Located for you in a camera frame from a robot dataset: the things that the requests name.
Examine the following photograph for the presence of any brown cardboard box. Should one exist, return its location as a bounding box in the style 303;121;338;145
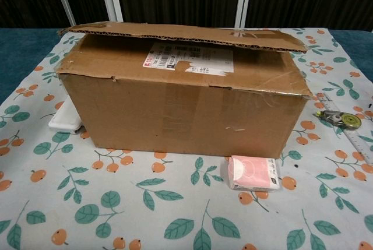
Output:
55;21;314;159

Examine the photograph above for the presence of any pink tissue pack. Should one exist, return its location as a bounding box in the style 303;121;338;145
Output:
228;154;283;192

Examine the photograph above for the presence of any floral print tablecloth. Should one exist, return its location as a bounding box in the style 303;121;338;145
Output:
0;27;373;250

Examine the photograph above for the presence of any white rectangular case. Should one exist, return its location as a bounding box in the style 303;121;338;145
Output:
48;101;84;133

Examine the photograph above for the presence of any clear plastic ruler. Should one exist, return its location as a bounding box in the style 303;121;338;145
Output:
316;91;373;165

